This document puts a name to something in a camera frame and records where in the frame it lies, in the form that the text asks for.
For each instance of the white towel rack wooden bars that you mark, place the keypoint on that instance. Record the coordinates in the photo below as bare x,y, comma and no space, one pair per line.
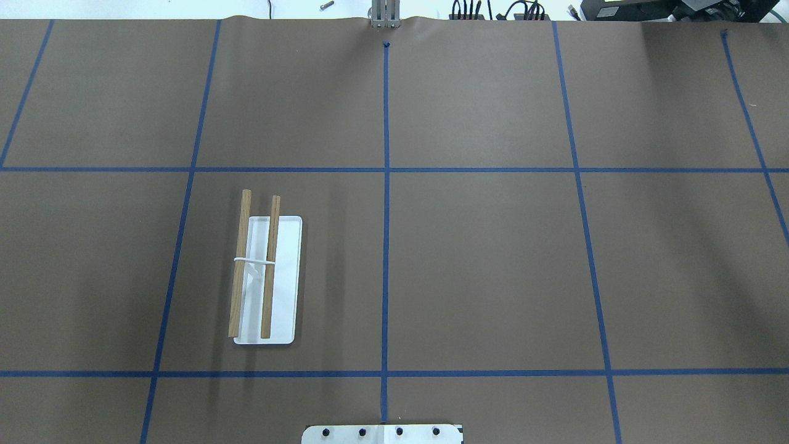
266,275

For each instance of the black cable connector strip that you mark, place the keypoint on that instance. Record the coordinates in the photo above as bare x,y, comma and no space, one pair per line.
506,11

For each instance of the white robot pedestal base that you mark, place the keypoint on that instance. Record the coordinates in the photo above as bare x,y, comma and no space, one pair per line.
384,433

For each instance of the brown paper table cover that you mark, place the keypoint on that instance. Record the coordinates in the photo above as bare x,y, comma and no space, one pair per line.
543,232

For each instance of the aluminium frame post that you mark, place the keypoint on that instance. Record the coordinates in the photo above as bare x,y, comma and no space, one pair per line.
385,14

